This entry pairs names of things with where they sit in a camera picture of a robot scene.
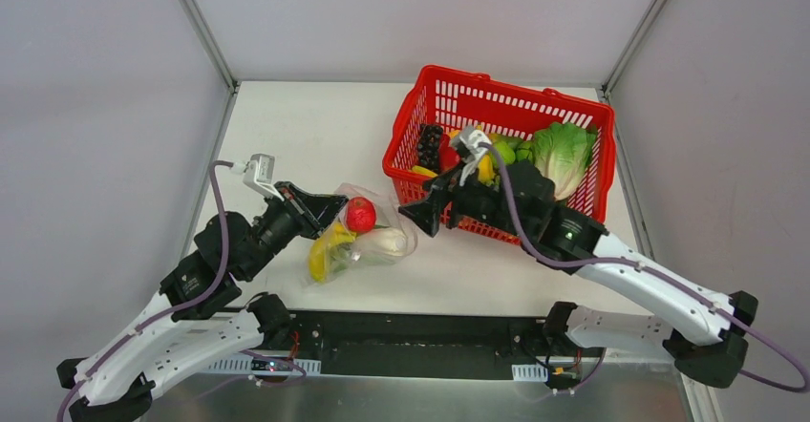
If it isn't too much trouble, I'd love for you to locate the yellow banana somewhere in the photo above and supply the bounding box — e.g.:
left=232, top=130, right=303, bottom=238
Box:
left=308, top=222, right=357, bottom=284

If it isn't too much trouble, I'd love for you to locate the white green napa cabbage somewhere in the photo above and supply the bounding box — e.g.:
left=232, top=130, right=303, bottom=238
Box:
left=352, top=227, right=411, bottom=265

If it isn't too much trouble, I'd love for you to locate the clear zip top bag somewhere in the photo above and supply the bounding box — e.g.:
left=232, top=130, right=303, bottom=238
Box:
left=308, top=183, right=418, bottom=284

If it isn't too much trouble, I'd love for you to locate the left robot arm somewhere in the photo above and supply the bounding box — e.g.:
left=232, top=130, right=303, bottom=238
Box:
left=56, top=181, right=348, bottom=421

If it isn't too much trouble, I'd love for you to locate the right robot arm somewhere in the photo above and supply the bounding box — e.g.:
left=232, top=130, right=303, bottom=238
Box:
left=399, top=161, right=758, bottom=389

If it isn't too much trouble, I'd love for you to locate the dark purple grape bunch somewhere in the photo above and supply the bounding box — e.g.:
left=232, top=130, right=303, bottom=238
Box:
left=416, top=123, right=444, bottom=171

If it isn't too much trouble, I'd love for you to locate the light green lime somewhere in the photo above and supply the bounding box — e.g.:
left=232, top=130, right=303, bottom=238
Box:
left=493, top=140, right=516, bottom=165

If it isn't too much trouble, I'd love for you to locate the dark green pepper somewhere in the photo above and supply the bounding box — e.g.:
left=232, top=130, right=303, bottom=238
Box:
left=515, top=140, right=535, bottom=164

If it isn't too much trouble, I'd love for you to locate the red plastic basket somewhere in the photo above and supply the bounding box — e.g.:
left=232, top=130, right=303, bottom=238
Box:
left=382, top=65, right=616, bottom=222

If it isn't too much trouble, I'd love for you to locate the large green lettuce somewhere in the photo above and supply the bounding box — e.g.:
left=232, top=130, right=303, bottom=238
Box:
left=532, top=122, right=597, bottom=201

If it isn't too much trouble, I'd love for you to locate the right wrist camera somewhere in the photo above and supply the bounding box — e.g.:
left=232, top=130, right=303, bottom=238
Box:
left=450, top=125, right=492, bottom=186

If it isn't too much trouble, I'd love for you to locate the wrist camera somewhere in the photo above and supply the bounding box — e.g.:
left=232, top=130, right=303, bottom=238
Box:
left=450, top=125, right=492, bottom=186
left=229, top=154, right=281, bottom=199

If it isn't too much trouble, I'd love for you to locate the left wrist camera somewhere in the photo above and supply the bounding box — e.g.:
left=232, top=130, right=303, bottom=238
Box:
left=229, top=154, right=281, bottom=199

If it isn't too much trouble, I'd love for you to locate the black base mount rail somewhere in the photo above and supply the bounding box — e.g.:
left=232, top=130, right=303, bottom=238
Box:
left=267, top=310, right=577, bottom=380

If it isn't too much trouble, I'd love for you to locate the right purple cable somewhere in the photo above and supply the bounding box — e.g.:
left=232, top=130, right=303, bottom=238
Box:
left=478, top=141, right=810, bottom=395

